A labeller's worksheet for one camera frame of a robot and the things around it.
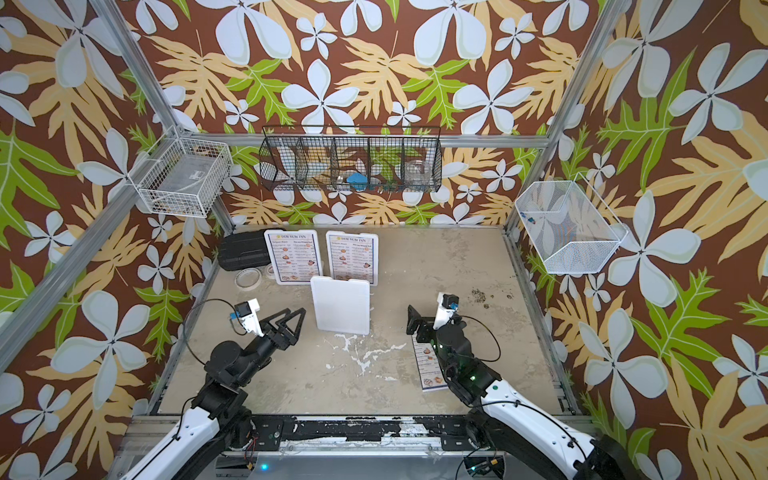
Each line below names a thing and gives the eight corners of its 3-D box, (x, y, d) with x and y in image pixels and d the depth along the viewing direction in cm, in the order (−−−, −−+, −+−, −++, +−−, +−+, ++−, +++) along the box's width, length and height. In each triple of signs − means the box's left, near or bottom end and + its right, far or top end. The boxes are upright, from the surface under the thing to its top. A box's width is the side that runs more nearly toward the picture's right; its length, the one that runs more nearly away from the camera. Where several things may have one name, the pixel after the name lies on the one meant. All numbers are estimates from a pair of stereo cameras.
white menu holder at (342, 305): (318, 330, 94) (305, 297, 78) (323, 310, 99) (312, 275, 83) (369, 335, 93) (367, 302, 78) (371, 314, 98) (370, 279, 82)
